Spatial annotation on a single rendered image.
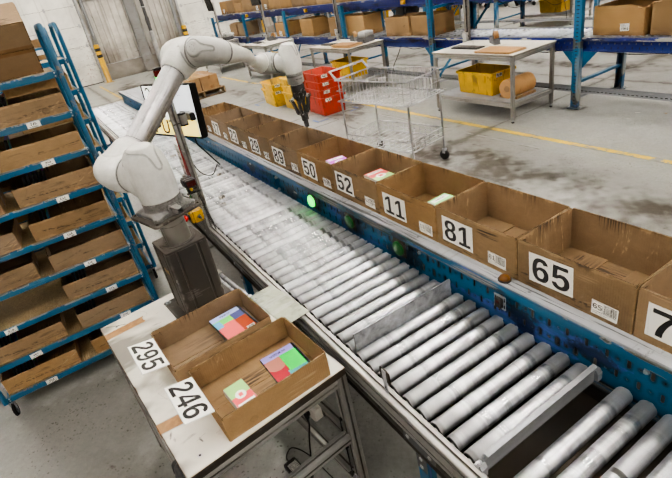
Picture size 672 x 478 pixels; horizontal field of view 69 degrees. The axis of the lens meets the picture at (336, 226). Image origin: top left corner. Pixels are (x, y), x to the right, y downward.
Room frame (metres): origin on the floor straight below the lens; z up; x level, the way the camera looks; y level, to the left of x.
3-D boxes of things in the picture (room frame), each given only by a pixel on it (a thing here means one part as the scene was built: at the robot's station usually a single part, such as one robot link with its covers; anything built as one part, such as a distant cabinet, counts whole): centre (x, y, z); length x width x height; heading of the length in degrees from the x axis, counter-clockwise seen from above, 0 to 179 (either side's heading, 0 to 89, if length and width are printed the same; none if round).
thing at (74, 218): (2.66, 1.48, 0.99); 0.40 x 0.30 x 0.10; 114
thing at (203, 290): (1.83, 0.65, 0.91); 0.26 x 0.26 x 0.33; 33
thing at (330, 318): (1.65, -0.08, 0.72); 0.52 x 0.05 x 0.05; 117
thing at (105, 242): (2.66, 1.48, 0.79); 0.40 x 0.30 x 0.10; 119
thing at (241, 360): (1.25, 0.35, 0.80); 0.38 x 0.28 x 0.10; 121
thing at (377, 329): (1.45, -0.19, 0.76); 0.46 x 0.01 x 0.09; 117
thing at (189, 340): (1.51, 0.54, 0.80); 0.38 x 0.28 x 0.10; 121
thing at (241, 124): (3.71, 0.47, 0.96); 0.39 x 0.29 x 0.17; 27
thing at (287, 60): (2.68, 0.07, 1.58); 0.13 x 0.11 x 0.16; 53
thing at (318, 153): (2.65, -0.07, 0.96); 0.39 x 0.29 x 0.17; 27
